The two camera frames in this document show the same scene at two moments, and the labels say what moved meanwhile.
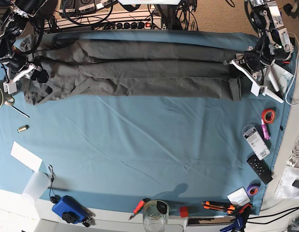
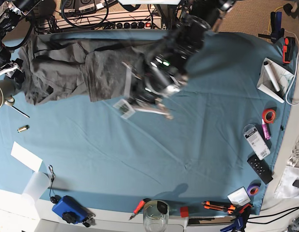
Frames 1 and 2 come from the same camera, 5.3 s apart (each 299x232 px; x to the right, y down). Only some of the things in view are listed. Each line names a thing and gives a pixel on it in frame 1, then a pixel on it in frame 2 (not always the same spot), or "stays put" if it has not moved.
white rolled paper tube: (272, 77) stays put
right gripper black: (252, 58) to (156, 79)
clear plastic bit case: (257, 143) stays put
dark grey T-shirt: (115, 64) stays put
